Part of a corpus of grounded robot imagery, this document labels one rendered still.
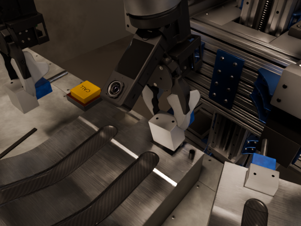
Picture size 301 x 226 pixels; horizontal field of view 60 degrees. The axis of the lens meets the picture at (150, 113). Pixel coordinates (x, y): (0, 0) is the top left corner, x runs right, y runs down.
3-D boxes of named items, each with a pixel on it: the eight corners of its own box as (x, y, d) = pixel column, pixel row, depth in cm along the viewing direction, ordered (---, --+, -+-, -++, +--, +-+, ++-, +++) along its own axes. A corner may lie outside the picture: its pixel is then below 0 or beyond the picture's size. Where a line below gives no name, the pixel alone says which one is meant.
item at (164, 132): (191, 101, 57) (189, 80, 53) (211, 108, 54) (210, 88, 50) (153, 140, 50) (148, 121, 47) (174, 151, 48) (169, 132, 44)
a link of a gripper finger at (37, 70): (61, 88, 54) (42, 45, 49) (35, 102, 51) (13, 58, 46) (53, 84, 56) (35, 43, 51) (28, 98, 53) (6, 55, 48)
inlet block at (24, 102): (62, 77, 64) (57, 58, 60) (75, 85, 62) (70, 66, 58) (12, 104, 57) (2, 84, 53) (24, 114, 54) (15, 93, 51)
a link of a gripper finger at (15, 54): (35, 77, 48) (13, 30, 43) (27, 81, 47) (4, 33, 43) (24, 73, 51) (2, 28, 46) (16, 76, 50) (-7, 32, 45)
